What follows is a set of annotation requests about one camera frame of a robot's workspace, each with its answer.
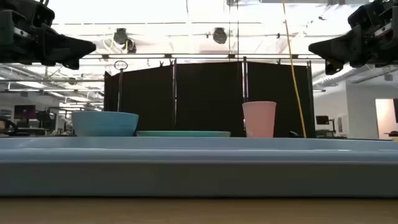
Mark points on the long horizontal ceiling bar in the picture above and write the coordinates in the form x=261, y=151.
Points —
x=202, y=56

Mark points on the blue plastic bowl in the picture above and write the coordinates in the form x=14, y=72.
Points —
x=104, y=124

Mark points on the black folding partition screen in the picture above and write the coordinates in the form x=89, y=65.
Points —
x=208, y=96

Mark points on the round sign on pole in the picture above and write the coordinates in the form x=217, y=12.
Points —
x=120, y=65

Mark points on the pink plastic cup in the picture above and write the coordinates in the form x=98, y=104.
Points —
x=259, y=119

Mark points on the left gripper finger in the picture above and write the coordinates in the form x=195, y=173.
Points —
x=73, y=64
x=68, y=48

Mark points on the dark computer monitor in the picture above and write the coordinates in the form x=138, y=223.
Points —
x=25, y=112
x=322, y=120

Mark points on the teal round plate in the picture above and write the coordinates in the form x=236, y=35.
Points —
x=183, y=134

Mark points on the black ceiling-mounted device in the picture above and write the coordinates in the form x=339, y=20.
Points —
x=219, y=35
x=122, y=37

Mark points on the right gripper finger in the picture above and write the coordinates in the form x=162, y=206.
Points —
x=339, y=49
x=333, y=68

